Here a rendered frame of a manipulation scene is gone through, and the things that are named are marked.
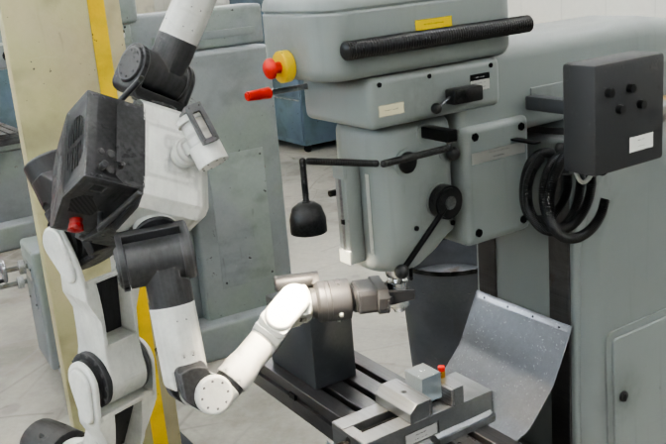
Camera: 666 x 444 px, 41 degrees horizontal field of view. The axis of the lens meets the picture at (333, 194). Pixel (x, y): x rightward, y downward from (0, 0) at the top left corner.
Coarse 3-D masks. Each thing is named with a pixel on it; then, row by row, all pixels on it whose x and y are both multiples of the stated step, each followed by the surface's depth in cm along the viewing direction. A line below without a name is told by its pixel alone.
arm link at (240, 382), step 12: (252, 336) 181; (240, 348) 180; (252, 348) 179; (264, 348) 180; (228, 360) 179; (240, 360) 178; (252, 360) 178; (264, 360) 180; (228, 372) 177; (240, 372) 177; (252, 372) 178; (240, 384) 177; (180, 396) 178
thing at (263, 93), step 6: (300, 84) 180; (306, 84) 180; (252, 90) 174; (258, 90) 174; (264, 90) 175; (270, 90) 175; (276, 90) 176; (282, 90) 177; (288, 90) 178; (294, 90) 179; (246, 96) 173; (252, 96) 173; (258, 96) 174; (264, 96) 175; (270, 96) 175
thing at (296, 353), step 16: (288, 336) 221; (304, 336) 213; (320, 336) 212; (336, 336) 215; (352, 336) 218; (288, 352) 223; (304, 352) 215; (320, 352) 213; (336, 352) 216; (352, 352) 218; (288, 368) 225; (304, 368) 217; (320, 368) 214; (336, 368) 216; (352, 368) 219; (320, 384) 215
